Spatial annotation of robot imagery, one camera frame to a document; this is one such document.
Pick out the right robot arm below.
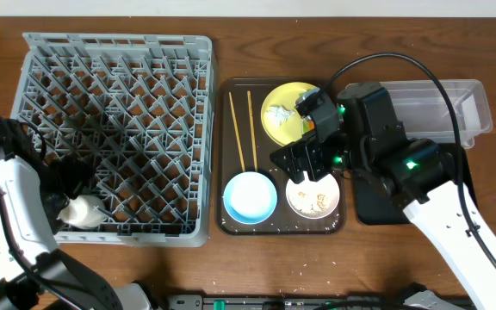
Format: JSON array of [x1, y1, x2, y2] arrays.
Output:
[[270, 83, 496, 309]]

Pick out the right wooden chopstick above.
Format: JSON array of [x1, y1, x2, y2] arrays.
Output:
[[246, 90, 258, 171]]

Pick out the black waste tray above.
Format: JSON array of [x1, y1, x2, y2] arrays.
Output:
[[352, 143, 478, 226]]

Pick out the yellow round plate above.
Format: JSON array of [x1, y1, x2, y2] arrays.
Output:
[[261, 82, 315, 146]]

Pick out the light blue bowl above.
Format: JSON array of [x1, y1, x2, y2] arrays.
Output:
[[222, 171, 278, 225]]

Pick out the wooden chopstick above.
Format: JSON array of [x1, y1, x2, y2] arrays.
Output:
[[246, 90, 258, 171], [228, 92, 245, 172]]

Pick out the left wooden chopstick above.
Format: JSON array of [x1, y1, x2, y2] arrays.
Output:
[[228, 92, 245, 172]]

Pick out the green snack wrapper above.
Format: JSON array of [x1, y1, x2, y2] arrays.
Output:
[[301, 119, 314, 133]]

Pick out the white bowl with food scraps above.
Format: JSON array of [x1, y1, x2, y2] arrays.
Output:
[[286, 174, 341, 220]]

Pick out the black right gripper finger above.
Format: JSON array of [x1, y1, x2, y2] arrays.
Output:
[[270, 145, 300, 173], [289, 170, 315, 184]]

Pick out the grey plastic dishwasher rack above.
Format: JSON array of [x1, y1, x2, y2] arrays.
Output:
[[11, 33, 216, 247]]

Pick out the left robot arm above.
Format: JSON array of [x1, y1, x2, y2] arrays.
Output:
[[0, 117, 158, 310]]

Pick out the clear plastic waste bin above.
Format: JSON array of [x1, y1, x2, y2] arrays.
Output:
[[344, 78, 493, 150]]

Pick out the white plastic cup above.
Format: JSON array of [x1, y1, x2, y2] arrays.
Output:
[[59, 195, 106, 229]]

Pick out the dark brown serving tray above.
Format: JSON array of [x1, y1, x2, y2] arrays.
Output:
[[215, 77, 346, 236]]

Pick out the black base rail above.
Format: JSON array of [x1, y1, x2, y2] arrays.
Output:
[[165, 293, 477, 310]]

